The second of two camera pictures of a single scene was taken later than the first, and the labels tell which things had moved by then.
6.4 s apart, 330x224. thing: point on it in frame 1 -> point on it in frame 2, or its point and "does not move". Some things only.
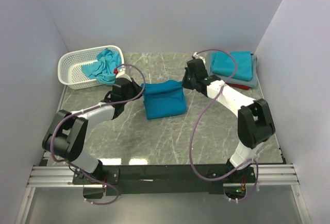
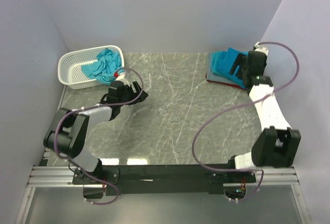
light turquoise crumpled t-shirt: (102, 70) does not move
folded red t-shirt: (238, 86) does not move
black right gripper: (184, 83) -> (240, 61)
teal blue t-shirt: (164, 99) -> (221, 62)
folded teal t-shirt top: (222, 63) does not move
